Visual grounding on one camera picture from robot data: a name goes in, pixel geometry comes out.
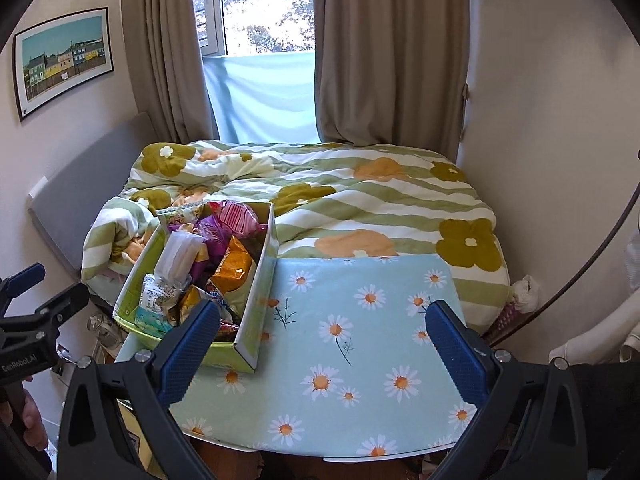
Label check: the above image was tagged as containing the brown wafer clear pack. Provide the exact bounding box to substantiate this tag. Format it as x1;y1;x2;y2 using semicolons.
153;231;204;288

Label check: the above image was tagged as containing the yellow gold snack bag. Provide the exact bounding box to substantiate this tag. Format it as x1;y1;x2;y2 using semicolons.
178;285;208;324

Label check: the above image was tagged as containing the purple potato chip bag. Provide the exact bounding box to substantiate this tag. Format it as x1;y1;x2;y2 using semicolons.
190;214;231;283

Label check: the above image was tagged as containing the green cardboard box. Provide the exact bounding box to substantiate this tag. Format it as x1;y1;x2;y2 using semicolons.
113;202;279;374

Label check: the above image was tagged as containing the orange snack bag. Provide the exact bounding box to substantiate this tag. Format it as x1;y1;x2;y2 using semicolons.
207;236;255;295

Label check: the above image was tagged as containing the pink sakura snack bag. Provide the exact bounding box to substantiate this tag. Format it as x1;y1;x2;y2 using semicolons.
208;200;267;240

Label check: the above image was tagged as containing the blue white penguin snack bag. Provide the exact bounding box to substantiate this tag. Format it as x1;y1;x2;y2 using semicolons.
134;273;181;337

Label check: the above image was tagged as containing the person left hand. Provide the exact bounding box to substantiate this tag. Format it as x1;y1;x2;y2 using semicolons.
1;389;49;451

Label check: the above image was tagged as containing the grey padded headboard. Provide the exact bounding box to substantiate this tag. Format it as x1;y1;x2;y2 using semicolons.
27;113;158;280

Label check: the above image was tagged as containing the framed houses picture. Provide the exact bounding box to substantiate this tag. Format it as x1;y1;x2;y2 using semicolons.
12;6;114;120

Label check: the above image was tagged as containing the beige left curtain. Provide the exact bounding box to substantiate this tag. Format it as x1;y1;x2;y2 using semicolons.
120;0;219;144

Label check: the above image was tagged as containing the beige curtain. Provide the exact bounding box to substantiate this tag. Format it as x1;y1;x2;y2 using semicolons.
120;0;219;144
314;0;470;159

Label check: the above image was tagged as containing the floral striped duvet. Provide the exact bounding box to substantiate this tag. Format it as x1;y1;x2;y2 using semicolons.
80;141;511;332

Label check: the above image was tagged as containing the window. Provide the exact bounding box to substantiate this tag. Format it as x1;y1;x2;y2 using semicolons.
193;0;319;144

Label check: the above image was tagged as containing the beige right curtain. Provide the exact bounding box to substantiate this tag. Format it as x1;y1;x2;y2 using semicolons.
314;0;470;159

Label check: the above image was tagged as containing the black cable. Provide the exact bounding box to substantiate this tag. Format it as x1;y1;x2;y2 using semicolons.
489;148;640;347

